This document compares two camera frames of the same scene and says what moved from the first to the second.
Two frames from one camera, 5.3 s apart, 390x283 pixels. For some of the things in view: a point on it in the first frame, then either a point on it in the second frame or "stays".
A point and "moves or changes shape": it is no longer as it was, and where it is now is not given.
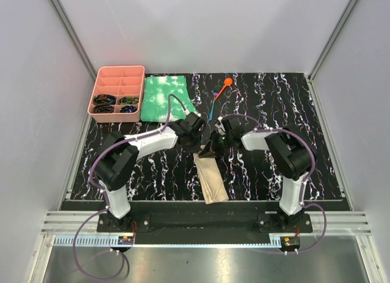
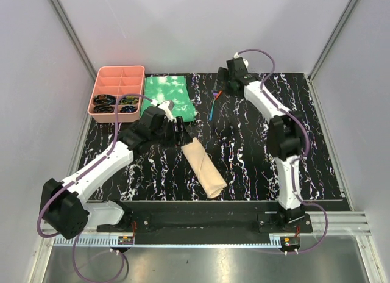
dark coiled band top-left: x=104 y=99 stays
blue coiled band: x=128 y=109 stays
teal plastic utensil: x=211 y=116 stays
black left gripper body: x=194 y=144 → x=166 y=136
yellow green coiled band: x=128 y=100 stays
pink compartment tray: x=116 y=94 stays
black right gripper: x=207 y=152 → x=222 y=75
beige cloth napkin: x=214 y=186 moves or changes shape
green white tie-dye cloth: x=155 y=99 stays
